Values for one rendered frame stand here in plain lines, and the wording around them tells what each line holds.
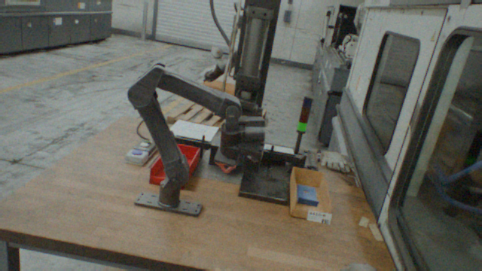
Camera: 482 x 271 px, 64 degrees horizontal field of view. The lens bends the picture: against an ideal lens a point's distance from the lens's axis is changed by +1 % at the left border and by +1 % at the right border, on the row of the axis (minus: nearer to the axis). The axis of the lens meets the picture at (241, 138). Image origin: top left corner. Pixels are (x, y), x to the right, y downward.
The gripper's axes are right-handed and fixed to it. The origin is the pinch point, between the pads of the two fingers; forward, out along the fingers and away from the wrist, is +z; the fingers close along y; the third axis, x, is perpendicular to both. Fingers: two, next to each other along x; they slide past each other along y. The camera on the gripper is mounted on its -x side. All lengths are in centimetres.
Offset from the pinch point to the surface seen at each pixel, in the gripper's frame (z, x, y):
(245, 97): -2.7, 3.1, 31.3
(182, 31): 517, 348, 771
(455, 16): -46, -53, 39
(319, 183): 17.6, -32.4, 17.2
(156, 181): 7.6, 22.2, -8.1
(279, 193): 11.3, -18.7, 3.5
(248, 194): 9.4, -8.5, -1.9
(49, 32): 341, 468, 429
